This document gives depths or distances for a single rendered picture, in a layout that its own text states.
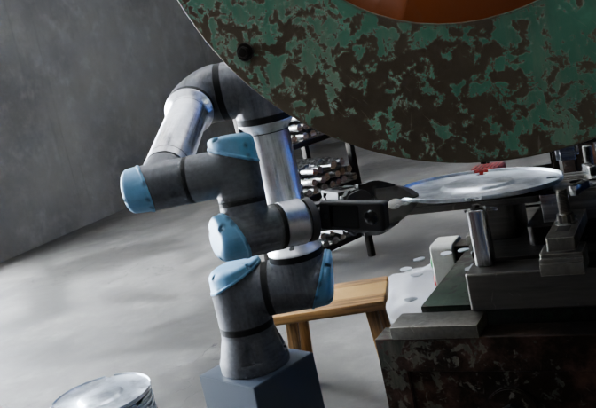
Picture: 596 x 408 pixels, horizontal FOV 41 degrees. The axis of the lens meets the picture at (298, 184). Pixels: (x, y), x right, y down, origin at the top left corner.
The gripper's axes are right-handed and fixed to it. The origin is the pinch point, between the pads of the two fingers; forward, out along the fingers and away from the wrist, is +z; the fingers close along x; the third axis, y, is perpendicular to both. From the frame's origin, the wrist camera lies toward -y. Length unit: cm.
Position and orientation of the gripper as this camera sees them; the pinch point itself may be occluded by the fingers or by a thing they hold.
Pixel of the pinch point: (414, 199)
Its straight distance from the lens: 138.1
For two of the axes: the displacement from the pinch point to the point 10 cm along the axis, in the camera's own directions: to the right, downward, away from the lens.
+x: 1.4, 9.8, 1.3
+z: 8.9, -1.8, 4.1
